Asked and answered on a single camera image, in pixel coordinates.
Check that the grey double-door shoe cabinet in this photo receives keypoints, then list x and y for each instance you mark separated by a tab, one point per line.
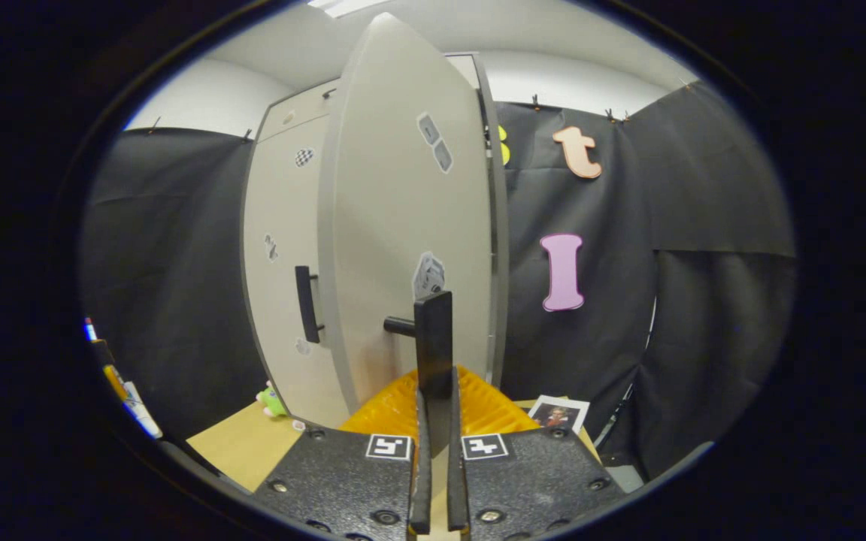
499	225

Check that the grey cabinet drawer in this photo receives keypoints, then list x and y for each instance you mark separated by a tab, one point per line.
301	113

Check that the grey cabinet door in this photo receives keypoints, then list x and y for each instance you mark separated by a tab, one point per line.
283	300
388	225

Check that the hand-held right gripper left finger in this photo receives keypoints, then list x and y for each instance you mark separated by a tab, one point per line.
343	481

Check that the green and pink toy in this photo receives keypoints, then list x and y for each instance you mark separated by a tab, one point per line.
271	402

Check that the long ceiling light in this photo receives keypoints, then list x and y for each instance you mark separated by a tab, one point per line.
343	6

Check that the black backdrop cloth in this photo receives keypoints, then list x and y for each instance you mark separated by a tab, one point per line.
704	188

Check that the stack of books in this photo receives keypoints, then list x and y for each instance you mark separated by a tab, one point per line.
558	415

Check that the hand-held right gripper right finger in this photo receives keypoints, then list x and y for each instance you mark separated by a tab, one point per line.
531	481

